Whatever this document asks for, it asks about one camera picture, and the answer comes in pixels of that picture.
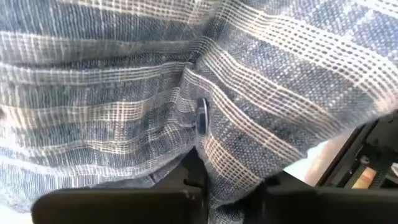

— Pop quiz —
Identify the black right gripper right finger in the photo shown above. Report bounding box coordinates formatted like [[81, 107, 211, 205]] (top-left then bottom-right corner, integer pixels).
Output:
[[262, 170, 317, 192]]

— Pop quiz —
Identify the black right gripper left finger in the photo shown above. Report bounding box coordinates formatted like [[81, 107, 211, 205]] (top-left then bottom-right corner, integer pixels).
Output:
[[151, 147, 208, 190]]

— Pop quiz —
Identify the grey striped garment with label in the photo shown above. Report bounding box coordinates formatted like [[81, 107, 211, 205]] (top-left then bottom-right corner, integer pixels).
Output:
[[0, 0, 398, 224]]

